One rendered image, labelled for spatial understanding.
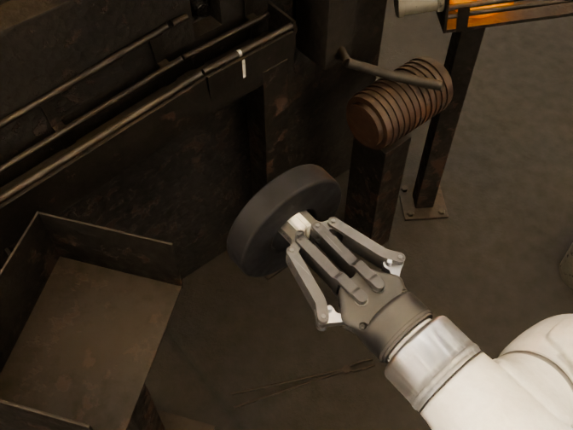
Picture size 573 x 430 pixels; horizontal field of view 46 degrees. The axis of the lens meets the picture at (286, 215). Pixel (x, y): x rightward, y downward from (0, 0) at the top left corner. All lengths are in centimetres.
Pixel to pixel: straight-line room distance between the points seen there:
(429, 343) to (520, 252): 120
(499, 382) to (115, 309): 57
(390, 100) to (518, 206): 69
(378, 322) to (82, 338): 48
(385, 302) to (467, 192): 124
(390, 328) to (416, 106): 79
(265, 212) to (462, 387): 27
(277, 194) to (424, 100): 74
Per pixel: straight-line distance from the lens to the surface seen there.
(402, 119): 139
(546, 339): 78
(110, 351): 100
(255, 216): 73
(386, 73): 137
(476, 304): 175
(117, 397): 97
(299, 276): 73
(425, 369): 68
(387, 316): 69
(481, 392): 67
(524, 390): 69
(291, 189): 73
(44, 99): 113
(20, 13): 108
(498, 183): 199
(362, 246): 76
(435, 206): 188
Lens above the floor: 148
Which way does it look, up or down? 54 degrees down
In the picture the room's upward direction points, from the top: straight up
